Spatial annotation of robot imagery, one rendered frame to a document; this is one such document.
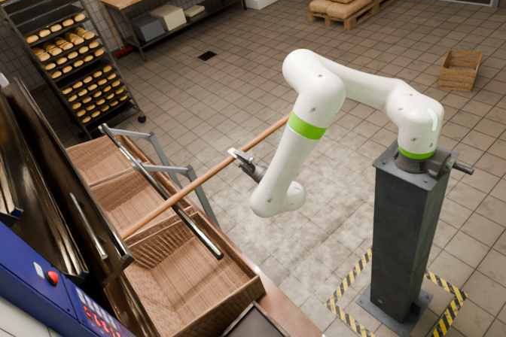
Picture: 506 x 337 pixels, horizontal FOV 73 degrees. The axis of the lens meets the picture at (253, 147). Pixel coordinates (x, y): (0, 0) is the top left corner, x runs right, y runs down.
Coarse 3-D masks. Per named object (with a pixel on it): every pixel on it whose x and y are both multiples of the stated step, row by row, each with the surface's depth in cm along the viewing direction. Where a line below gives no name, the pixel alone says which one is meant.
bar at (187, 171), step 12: (108, 132) 188; (120, 132) 203; (132, 132) 208; (120, 144) 177; (156, 144) 221; (132, 156) 167; (144, 168) 159; (156, 168) 172; (168, 168) 176; (180, 168) 182; (192, 168) 186; (192, 180) 189; (204, 204) 203; (180, 216) 133; (192, 228) 127; (204, 240) 122; (216, 252) 117
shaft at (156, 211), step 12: (264, 132) 154; (252, 144) 151; (228, 156) 147; (216, 168) 143; (204, 180) 141; (180, 192) 137; (168, 204) 134; (144, 216) 132; (156, 216) 132; (132, 228) 128
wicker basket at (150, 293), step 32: (160, 256) 186; (192, 256) 187; (224, 256) 183; (160, 288) 176; (192, 288) 173; (224, 288) 169; (256, 288) 158; (160, 320) 144; (192, 320) 137; (224, 320) 153
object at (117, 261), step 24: (24, 96) 190; (24, 120) 170; (48, 144) 147; (48, 168) 135; (72, 192) 121; (72, 216) 112; (120, 240) 99; (96, 264) 96; (120, 264) 93; (96, 288) 91
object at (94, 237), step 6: (72, 198) 109; (72, 204) 108; (78, 204) 107; (78, 210) 105; (84, 216) 103; (84, 222) 100; (90, 228) 98; (90, 234) 96; (96, 234) 98; (96, 240) 94; (102, 240) 99; (96, 246) 93; (102, 252) 91; (102, 258) 90
